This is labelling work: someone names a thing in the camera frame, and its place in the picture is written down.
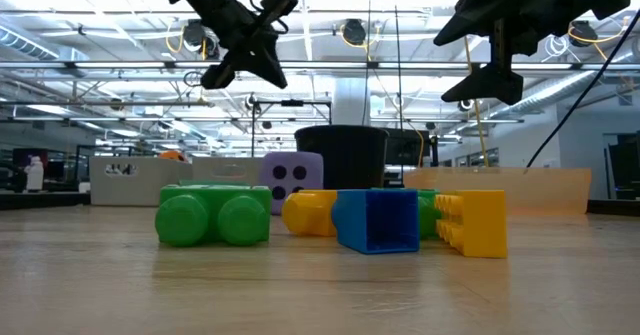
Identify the long yellow toy brick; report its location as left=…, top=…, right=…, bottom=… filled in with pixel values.
left=432, top=189, right=509, bottom=260

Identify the dark computer monitor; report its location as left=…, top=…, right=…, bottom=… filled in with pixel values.
left=606, top=132, right=640, bottom=201
left=12, top=147, right=49, bottom=169

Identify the black camera stand frame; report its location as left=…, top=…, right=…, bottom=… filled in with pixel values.
left=249, top=94, right=335, bottom=157

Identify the white bottle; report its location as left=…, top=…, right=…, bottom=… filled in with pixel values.
left=23, top=155, right=46, bottom=192

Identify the black bucket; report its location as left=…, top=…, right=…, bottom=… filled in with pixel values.
left=293, top=124, right=390, bottom=190

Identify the orange foam die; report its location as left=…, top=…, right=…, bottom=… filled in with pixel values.
left=157, top=149, right=190, bottom=164

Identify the yellow round-stud toy brick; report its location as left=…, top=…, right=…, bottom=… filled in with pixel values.
left=281, top=189, right=339, bottom=238

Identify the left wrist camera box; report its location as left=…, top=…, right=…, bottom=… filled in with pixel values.
left=257, top=0, right=300, bottom=29

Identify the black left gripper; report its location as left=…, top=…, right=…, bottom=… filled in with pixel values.
left=200, top=17, right=290, bottom=91

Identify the black background desk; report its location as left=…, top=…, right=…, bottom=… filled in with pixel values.
left=0, top=189, right=91, bottom=211

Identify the blue hollow toy brick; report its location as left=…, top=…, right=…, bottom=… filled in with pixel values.
left=330, top=187, right=421, bottom=255

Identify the yellow cable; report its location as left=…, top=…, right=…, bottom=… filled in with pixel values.
left=462, top=34, right=490, bottom=168

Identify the orange translucent tray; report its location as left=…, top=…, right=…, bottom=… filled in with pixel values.
left=403, top=167, right=593, bottom=216

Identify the medium green toy brick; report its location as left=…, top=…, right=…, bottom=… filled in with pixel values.
left=370, top=186, right=443, bottom=242

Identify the large green toy brick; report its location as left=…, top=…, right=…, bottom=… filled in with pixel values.
left=154, top=183, right=273, bottom=248

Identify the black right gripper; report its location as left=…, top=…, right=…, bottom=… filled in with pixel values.
left=433, top=0, right=601, bottom=106

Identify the purple foam die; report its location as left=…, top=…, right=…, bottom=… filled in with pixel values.
left=258, top=150, right=325, bottom=216

